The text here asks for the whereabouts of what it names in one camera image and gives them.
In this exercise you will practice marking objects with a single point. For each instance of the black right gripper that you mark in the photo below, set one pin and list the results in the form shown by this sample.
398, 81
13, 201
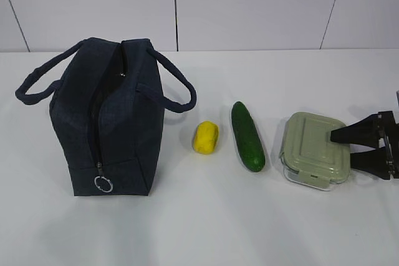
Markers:
381, 162

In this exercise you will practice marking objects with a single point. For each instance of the yellow lemon-shaped fruit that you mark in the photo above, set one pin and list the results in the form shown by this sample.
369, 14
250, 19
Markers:
206, 137

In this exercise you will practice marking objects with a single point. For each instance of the green cucumber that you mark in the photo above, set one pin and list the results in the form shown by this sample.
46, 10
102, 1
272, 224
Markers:
248, 142

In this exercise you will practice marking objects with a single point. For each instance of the navy blue lunch bag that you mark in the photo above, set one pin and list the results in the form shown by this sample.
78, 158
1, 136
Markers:
107, 106

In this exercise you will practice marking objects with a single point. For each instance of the green lidded glass container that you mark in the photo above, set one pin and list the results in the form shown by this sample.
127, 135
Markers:
309, 157

